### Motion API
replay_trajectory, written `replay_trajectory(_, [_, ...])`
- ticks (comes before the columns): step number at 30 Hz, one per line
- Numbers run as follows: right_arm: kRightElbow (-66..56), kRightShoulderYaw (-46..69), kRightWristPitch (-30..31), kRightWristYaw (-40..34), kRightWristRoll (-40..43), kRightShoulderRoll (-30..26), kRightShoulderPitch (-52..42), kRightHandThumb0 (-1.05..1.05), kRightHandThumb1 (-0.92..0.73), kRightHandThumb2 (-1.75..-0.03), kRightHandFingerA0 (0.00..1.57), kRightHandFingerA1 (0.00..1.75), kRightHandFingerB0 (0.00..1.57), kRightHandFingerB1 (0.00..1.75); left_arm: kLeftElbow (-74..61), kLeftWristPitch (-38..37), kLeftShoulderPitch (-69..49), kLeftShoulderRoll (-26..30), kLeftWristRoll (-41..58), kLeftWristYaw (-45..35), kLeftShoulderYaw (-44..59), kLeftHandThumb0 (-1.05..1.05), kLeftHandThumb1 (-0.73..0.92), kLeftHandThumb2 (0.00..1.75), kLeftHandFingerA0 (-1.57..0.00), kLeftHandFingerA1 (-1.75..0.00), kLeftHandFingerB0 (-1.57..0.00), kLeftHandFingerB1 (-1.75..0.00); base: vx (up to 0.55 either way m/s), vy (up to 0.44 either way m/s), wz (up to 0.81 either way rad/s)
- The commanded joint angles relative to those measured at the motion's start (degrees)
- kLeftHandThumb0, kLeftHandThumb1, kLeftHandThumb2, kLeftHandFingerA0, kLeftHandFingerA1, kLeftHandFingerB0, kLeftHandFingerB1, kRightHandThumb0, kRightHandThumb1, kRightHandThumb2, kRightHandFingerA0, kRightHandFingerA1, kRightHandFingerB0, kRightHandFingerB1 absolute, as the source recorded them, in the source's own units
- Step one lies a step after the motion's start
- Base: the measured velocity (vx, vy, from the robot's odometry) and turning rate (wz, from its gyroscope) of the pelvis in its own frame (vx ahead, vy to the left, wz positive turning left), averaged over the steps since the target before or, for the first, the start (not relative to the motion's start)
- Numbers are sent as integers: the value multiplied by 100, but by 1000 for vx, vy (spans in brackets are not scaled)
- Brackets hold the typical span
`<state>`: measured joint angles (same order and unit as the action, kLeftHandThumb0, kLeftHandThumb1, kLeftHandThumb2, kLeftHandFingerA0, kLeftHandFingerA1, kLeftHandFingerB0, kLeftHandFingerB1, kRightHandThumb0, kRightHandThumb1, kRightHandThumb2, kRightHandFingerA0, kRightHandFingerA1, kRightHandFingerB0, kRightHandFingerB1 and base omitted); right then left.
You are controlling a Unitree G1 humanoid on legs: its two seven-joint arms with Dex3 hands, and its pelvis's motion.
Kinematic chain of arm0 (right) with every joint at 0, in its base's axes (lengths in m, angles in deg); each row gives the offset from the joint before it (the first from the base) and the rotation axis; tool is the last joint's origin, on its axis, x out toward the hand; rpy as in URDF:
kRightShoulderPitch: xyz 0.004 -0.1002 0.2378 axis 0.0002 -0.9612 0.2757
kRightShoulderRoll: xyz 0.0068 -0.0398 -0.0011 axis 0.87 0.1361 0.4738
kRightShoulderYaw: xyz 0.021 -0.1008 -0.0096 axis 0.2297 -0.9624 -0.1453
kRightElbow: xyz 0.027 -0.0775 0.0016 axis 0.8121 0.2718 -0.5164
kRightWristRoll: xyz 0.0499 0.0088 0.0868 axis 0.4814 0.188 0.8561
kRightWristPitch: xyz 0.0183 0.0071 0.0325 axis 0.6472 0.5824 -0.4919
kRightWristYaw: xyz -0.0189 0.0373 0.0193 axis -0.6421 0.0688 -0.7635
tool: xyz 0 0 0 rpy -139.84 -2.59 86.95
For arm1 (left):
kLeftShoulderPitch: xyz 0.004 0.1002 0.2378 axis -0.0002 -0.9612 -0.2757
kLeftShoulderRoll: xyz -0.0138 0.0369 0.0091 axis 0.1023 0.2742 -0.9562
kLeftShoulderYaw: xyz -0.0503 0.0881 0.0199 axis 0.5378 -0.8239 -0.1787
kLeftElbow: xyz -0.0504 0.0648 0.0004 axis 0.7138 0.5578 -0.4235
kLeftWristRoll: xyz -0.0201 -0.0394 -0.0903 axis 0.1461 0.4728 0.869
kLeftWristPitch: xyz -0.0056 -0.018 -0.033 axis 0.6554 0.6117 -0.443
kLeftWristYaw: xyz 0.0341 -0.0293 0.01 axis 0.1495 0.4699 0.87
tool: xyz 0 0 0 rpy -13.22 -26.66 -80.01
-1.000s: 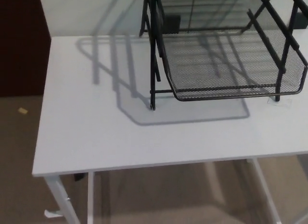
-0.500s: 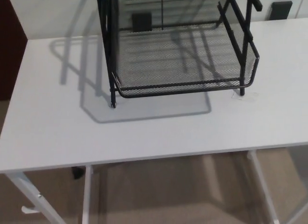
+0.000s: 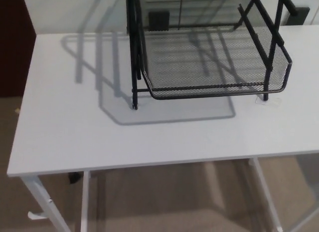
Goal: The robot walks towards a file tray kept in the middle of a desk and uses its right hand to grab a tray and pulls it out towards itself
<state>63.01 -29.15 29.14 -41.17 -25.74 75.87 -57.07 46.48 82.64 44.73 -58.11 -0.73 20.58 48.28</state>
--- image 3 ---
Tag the dark wall box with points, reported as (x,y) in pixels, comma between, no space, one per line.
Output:
(301,16)

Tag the white desk leg hook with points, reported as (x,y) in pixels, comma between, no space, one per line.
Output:
(33,216)

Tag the dark red cabinet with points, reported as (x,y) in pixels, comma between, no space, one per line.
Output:
(12,42)

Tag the black square wall box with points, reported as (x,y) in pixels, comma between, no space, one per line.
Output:
(159,21)

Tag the black mesh file tray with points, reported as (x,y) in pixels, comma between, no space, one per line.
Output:
(199,67)

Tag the white metal desk leg frame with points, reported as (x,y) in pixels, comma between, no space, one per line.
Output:
(266,192)
(33,192)

